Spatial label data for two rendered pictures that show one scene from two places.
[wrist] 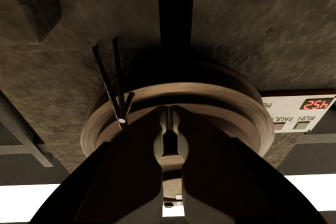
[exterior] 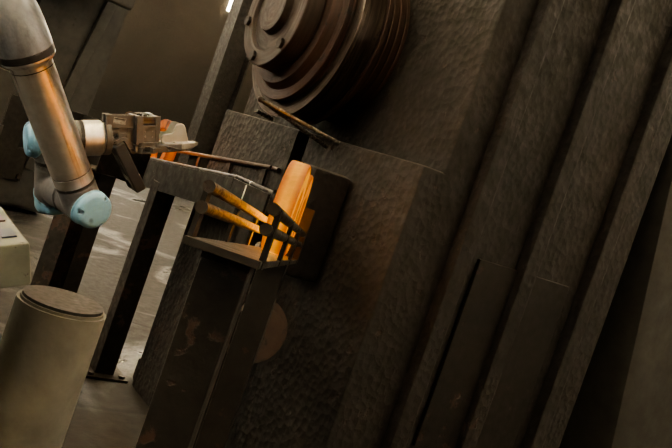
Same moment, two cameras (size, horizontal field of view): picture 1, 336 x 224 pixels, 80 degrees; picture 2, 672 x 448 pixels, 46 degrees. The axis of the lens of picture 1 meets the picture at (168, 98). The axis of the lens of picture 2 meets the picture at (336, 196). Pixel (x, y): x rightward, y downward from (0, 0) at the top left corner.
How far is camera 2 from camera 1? 1.78 m
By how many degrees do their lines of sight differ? 68
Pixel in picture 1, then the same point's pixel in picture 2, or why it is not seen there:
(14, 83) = (448, 110)
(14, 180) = not seen: outside the picture
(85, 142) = (344, 51)
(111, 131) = (310, 73)
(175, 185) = (271, 16)
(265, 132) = not seen: hidden behind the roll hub
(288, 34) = (262, 127)
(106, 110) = (310, 95)
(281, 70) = not seen: hidden behind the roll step
